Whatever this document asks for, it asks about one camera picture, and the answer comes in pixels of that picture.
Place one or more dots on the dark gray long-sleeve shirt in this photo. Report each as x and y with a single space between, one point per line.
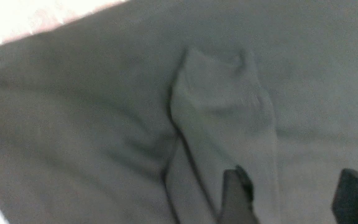
131 115

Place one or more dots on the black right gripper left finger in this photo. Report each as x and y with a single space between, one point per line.
238 198

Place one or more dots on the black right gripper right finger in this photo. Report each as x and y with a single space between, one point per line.
345 201

